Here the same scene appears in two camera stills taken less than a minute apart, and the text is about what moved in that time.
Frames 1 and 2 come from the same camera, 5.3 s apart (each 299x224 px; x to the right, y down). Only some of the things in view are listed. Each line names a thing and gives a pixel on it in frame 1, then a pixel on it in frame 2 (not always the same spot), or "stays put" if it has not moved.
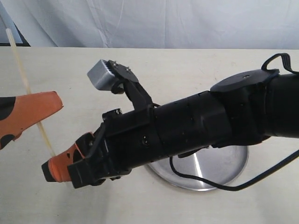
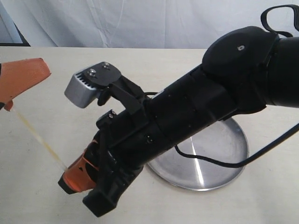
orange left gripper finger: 17,112 -> 16,76
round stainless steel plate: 220,164 stays put
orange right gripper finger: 56,169 -> 82,174
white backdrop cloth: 167,24 stays put
